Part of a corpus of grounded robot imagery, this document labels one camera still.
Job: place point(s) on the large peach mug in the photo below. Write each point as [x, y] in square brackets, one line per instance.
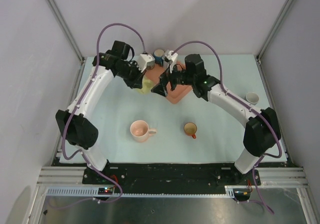
[141, 131]

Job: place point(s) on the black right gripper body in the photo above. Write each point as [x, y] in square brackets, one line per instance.
[180, 77]

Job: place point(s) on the grey slotted cable duct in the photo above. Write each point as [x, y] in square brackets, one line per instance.
[104, 192]

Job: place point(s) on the small orange mug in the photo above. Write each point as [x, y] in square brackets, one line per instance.
[190, 129]

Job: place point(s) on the aluminium frame rail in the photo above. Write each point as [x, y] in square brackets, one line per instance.
[61, 176]

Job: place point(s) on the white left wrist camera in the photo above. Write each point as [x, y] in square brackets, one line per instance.
[145, 60]

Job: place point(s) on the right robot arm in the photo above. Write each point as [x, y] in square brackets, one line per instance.
[262, 130]

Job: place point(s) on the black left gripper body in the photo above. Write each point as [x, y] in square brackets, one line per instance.
[130, 74]

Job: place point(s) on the grey-blue patterned mug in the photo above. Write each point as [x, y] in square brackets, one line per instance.
[252, 98]

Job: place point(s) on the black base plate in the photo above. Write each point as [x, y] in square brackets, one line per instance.
[178, 179]

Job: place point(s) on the yellow faceted mug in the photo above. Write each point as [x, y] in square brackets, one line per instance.
[147, 85]

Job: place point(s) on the salmon plastic tray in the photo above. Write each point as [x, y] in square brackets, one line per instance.
[173, 96]

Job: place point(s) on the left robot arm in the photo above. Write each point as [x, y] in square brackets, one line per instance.
[74, 123]

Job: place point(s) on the dark blue mug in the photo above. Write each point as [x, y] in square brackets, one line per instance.
[158, 56]

